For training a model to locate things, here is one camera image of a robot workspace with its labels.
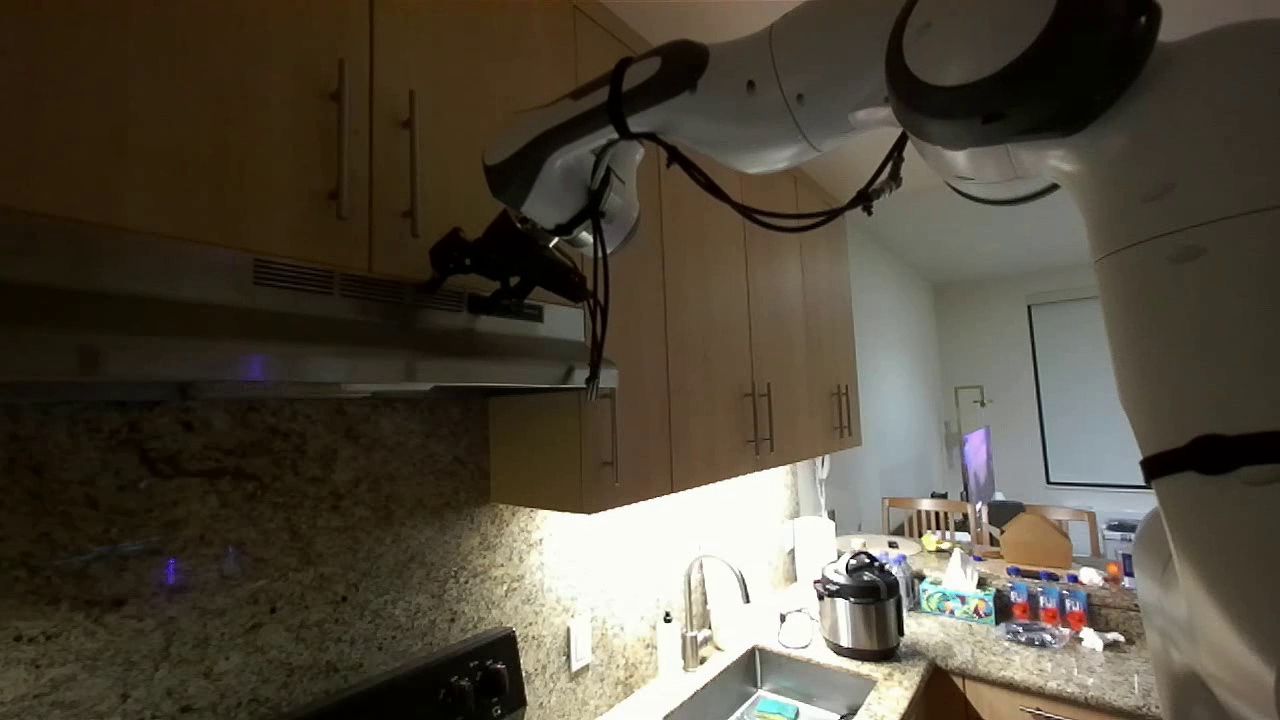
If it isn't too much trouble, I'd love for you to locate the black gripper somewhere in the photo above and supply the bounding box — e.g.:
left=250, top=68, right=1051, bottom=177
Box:
left=424, top=212, right=592, bottom=291

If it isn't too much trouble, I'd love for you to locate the wooden upper cabinet door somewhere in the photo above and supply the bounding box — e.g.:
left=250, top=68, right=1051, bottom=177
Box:
left=368, top=0, right=588, bottom=310
left=0, top=0, right=377, bottom=277

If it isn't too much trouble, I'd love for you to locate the stainless steel range hood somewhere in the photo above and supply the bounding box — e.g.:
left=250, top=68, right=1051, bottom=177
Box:
left=0, top=212, right=623, bottom=404

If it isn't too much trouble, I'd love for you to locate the chrome kitchen faucet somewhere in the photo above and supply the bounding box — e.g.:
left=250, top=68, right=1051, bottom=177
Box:
left=682, top=554, right=758, bottom=671

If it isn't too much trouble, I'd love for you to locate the white soap bottle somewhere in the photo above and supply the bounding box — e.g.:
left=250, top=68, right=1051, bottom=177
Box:
left=652, top=608, right=684, bottom=675

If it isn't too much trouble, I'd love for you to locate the small clear glass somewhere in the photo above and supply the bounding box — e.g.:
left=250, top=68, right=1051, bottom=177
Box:
left=771, top=606, right=820, bottom=656

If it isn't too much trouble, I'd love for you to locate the silver black pressure cooker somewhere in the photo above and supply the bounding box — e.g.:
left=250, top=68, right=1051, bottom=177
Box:
left=813, top=546, right=911, bottom=665

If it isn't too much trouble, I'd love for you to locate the wooden chair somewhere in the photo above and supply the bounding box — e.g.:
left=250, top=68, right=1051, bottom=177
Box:
left=1038, top=500, right=1109, bottom=560
left=882, top=494, right=995, bottom=554

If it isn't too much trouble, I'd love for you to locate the stainless steel sink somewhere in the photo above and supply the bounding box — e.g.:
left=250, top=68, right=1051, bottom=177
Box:
left=660, top=646, right=882, bottom=720

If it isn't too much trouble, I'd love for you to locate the grey bottle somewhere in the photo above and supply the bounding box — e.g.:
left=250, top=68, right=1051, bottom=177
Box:
left=884, top=535, right=926, bottom=612

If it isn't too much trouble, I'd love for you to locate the blue sponge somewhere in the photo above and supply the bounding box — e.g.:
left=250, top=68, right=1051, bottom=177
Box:
left=729, top=689, right=804, bottom=720

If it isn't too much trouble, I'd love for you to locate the purple lit panel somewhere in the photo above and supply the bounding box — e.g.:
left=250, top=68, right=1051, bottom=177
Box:
left=956, top=423, right=995, bottom=507

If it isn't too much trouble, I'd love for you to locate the teal tissue box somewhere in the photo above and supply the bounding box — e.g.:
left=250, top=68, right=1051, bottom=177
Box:
left=915, top=546, right=995, bottom=623

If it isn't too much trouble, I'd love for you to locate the white window blind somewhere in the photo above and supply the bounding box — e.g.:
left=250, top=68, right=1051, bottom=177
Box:
left=1026, top=291, right=1153, bottom=494

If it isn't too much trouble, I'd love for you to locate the round brown board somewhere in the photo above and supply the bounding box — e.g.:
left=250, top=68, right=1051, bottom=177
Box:
left=995, top=507, right=1076, bottom=578

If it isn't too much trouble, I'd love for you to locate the blue red carton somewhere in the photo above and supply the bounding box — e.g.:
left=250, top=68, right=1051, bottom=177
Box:
left=1059, top=574, right=1098, bottom=634
left=1038, top=574, right=1069, bottom=634
left=1005, top=569, right=1040, bottom=628

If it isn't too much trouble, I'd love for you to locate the flat blue white package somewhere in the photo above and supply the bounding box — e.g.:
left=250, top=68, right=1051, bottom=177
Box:
left=995, top=616, right=1086, bottom=651

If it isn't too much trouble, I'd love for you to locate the wooden base cabinet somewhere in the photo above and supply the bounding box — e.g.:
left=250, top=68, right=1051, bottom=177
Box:
left=905, top=665, right=1153, bottom=720

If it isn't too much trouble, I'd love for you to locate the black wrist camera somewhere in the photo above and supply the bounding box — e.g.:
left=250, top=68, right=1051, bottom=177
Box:
left=516, top=265, right=592, bottom=310

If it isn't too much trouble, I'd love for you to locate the tall wooden wall cabinet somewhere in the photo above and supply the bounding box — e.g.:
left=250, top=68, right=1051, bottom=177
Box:
left=485, top=3, right=866, bottom=516

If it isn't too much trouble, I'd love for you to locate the white wall outlet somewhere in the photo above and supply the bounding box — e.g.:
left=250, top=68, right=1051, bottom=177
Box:
left=565, top=612, right=597, bottom=675

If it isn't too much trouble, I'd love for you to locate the black strap band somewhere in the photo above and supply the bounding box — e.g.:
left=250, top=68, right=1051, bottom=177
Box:
left=1136, top=430, right=1280, bottom=489

